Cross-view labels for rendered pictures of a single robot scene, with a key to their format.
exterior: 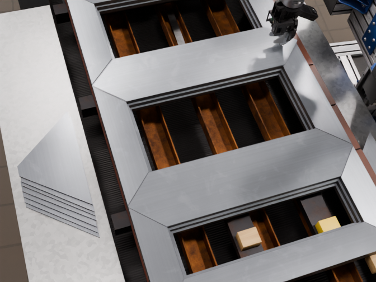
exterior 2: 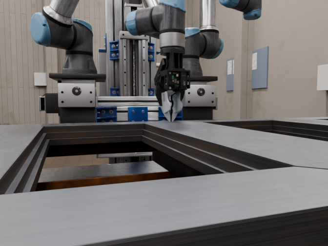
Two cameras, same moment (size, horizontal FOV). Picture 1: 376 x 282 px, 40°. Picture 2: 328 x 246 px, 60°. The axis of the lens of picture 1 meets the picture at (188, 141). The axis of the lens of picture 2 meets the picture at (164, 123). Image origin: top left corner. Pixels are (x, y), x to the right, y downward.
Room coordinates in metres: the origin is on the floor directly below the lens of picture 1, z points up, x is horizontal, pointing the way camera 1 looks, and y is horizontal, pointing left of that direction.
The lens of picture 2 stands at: (1.18, 0.58, 0.93)
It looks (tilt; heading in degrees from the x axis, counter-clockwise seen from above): 4 degrees down; 277
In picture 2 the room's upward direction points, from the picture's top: straight up
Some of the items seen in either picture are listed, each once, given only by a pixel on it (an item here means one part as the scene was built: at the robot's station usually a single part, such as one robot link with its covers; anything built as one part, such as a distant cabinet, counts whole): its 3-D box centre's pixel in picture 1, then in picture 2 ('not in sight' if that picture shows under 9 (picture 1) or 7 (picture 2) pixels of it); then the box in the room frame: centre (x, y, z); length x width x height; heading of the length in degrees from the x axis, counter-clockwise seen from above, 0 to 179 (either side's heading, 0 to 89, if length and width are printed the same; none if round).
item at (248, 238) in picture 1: (248, 239); not in sight; (0.54, -0.22, 0.79); 0.06 x 0.05 x 0.04; 116
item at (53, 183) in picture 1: (53, 178); not in sight; (0.65, 0.40, 0.77); 0.45 x 0.20 x 0.04; 26
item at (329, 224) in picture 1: (328, 228); not in sight; (0.61, -0.46, 0.79); 0.06 x 0.05 x 0.04; 116
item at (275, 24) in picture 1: (285, 14); (173, 70); (1.25, -0.25, 1.02); 0.09 x 0.08 x 0.12; 116
